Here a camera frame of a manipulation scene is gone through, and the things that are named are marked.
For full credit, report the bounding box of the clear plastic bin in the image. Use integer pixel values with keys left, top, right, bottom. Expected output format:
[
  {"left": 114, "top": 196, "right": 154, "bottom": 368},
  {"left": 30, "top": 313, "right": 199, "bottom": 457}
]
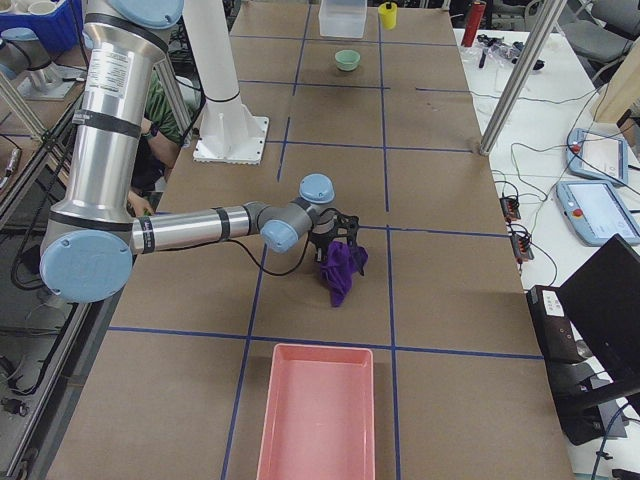
[{"left": 318, "top": 0, "right": 367, "bottom": 39}]

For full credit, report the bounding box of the far teach pendant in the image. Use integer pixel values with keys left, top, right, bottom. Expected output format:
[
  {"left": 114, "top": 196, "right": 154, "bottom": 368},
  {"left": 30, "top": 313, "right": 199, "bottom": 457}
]
[{"left": 566, "top": 128, "right": 629, "bottom": 186}]

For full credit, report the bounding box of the blue storage crate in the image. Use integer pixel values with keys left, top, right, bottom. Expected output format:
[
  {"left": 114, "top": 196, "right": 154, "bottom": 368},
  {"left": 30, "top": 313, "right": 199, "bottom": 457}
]
[{"left": 1, "top": 1, "right": 83, "bottom": 53}]

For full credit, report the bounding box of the near teach pendant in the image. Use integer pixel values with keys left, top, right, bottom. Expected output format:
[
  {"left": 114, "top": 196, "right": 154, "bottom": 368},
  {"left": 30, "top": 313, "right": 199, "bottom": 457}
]
[{"left": 556, "top": 180, "right": 639, "bottom": 246}]

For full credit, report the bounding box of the mint green bowl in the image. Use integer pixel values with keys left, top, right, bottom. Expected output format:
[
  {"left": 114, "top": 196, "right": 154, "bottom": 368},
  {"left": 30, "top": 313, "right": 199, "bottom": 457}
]
[{"left": 334, "top": 49, "right": 361, "bottom": 72}]

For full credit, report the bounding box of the pink plastic tray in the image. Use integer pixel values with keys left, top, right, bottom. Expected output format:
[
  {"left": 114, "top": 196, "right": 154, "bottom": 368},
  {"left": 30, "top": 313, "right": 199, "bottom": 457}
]
[{"left": 256, "top": 343, "right": 376, "bottom": 479}]

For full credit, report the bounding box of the yellow plastic cup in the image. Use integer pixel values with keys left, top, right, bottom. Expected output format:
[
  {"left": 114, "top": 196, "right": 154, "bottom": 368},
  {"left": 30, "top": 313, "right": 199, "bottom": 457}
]
[{"left": 378, "top": 1, "right": 398, "bottom": 30}]

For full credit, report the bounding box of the aluminium frame post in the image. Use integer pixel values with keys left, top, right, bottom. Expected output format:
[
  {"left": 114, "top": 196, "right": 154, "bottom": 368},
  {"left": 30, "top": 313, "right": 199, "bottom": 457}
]
[{"left": 479, "top": 0, "right": 567, "bottom": 156}]

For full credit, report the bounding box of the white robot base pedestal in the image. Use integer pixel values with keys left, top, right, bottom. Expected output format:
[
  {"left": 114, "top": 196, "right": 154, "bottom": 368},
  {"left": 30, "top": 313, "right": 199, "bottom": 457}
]
[{"left": 182, "top": 0, "right": 269, "bottom": 165}]

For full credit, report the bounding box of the person in green shirt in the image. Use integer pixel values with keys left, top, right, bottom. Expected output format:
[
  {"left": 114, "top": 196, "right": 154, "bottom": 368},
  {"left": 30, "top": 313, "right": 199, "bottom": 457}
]
[{"left": 128, "top": 71, "right": 183, "bottom": 217}]

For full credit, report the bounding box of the purple microfiber cloth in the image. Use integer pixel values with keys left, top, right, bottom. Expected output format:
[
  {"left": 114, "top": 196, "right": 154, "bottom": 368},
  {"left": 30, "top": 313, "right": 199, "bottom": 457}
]
[{"left": 320, "top": 241, "right": 368, "bottom": 307}]

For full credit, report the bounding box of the red cylinder bottle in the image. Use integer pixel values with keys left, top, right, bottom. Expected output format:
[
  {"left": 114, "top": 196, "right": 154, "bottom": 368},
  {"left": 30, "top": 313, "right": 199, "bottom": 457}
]
[{"left": 461, "top": 0, "right": 487, "bottom": 48}]

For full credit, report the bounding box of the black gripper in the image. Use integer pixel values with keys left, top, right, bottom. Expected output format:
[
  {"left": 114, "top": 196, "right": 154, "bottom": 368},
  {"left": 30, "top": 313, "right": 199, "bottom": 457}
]
[{"left": 311, "top": 227, "right": 349, "bottom": 260}]

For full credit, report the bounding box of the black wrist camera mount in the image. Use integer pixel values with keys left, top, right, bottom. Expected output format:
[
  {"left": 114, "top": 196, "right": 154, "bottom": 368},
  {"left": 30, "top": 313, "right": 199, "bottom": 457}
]
[{"left": 321, "top": 208, "right": 359, "bottom": 247}]

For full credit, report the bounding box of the teach pendant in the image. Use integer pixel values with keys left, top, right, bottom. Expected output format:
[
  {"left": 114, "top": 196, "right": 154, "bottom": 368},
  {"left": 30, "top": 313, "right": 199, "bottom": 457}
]
[
  {"left": 566, "top": 128, "right": 629, "bottom": 186},
  {"left": 556, "top": 180, "right": 639, "bottom": 246}
]

